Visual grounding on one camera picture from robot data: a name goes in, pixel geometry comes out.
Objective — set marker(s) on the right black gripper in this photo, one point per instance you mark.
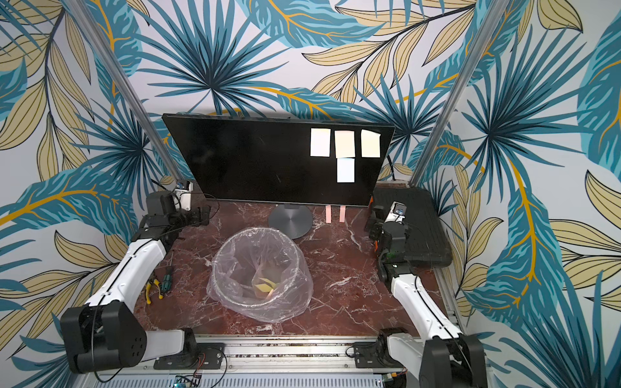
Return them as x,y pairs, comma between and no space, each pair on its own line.
380,228

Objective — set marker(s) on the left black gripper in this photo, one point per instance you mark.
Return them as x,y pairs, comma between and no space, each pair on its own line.
196,212

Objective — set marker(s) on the blue sticky note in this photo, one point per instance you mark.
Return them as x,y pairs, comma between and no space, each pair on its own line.
345,170

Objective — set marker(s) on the green sticky note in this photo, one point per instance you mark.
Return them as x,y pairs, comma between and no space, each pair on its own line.
370,144

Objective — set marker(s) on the pink sticky note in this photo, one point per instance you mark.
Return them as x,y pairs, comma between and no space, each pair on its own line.
345,144

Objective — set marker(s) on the yellow sticky note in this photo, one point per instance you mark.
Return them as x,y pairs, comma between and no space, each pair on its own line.
320,142

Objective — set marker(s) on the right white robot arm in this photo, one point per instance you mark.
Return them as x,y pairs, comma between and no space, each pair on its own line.
427,320

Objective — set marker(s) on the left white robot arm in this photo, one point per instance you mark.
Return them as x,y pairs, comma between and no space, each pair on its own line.
103,333

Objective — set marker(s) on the black computer monitor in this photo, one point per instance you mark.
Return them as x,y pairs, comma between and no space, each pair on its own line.
268,160

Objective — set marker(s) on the grey round monitor stand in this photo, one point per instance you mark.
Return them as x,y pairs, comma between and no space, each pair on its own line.
292,220

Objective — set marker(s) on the pink strip left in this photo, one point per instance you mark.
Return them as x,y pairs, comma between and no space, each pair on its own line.
328,214

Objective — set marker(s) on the black plastic tool case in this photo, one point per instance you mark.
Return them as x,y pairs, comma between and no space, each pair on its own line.
426,244

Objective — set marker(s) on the bin with clear plastic bag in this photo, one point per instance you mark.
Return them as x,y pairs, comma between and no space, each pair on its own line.
261,252

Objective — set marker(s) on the crumpled yellow notes in bin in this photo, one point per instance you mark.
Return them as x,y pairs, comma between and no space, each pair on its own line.
265,286

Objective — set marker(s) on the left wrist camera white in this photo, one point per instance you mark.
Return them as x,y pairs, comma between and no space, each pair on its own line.
182,194

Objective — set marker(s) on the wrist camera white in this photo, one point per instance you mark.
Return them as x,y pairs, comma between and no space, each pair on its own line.
396,213
182,194

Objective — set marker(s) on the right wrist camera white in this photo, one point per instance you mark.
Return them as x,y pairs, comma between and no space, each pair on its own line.
396,213

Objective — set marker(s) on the green handled screwdriver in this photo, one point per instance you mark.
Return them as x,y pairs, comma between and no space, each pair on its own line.
167,282

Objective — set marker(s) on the yellow handled pliers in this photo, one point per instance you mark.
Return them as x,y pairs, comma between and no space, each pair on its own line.
153,283

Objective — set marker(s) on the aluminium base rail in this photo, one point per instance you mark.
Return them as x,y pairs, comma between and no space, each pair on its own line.
236,361

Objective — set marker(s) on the left aluminium frame post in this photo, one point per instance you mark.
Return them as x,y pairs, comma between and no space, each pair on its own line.
86,22

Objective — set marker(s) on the aluminium frame post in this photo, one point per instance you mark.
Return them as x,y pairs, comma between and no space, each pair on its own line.
86,22
481,39

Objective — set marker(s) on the right aluminium frame post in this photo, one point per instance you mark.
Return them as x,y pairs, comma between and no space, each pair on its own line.
481,39

